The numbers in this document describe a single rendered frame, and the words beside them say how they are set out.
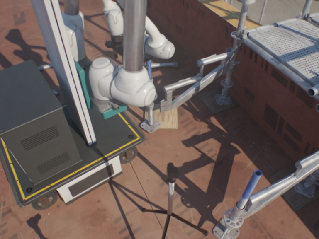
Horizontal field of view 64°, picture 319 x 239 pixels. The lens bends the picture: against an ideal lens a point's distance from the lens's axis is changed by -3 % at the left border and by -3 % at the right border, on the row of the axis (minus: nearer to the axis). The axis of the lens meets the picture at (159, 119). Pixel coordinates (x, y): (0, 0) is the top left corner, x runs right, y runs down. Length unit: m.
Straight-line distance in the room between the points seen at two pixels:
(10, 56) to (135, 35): 2.73
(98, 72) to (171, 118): 1.18
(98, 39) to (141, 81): 2.44
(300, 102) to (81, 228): 1.80
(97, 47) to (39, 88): 1.99
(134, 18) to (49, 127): 0.74
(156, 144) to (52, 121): 1.04
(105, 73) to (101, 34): 2.42
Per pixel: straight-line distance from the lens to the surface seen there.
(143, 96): 1.32
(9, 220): 2.20
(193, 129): 2.40
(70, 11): 1.96
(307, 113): 2.13
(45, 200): 1.99
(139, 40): 1.25
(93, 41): 3.68
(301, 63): 2.09
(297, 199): 2.22
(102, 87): 1.44
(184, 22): 3.26
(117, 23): 1.82
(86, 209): 2.03
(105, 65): 1.42
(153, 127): 2.35
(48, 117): 1.48
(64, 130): 1.58
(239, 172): 2.20
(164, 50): 1.51
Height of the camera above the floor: 1.80
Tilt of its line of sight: 47 degrees down
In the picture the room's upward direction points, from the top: straight up
